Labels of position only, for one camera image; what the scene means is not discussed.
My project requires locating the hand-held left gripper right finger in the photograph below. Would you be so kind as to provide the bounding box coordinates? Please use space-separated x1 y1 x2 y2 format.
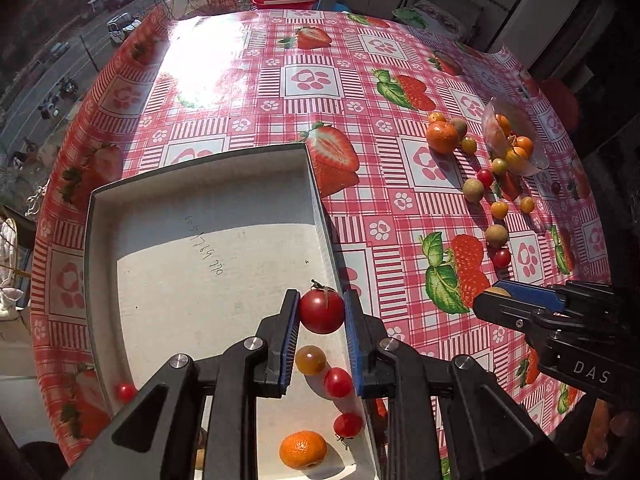
342 289 577 480

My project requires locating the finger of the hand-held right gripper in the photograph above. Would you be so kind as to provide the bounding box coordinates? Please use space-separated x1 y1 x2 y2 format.
492 281 566 311
472 292 549 334

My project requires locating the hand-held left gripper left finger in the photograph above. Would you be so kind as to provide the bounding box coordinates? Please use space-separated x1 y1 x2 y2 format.
62 288 301 480

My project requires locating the large orange mandarin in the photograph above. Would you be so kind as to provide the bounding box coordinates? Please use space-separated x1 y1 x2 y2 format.
279 430 328 471
425 121 460 155

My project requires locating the white cardboard box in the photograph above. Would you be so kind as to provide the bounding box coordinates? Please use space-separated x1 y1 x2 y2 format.
84 142 389 480

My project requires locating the person's right hand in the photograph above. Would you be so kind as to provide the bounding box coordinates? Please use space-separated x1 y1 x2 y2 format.
582 397 640 474

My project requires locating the red checkered strawberry tablecloth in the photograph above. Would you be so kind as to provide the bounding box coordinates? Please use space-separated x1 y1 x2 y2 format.
29 10 614 467

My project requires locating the clear glass bowl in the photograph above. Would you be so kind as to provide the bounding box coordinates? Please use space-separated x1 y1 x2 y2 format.
482 97 550 177

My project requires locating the red stool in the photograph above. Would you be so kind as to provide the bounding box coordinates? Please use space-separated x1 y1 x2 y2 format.
541 77 582 134

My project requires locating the white cabinet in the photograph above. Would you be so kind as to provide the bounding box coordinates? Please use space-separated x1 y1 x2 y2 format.
492 0 608 61

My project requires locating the chair with floral cushion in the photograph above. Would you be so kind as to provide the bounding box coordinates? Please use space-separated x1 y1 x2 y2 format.
391 0 483 45

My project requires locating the red plastic lid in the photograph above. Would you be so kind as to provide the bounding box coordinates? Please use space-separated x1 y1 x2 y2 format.
251 0 321 11

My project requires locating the white van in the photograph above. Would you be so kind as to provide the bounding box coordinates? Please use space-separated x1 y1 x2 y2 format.
106 12 143 46

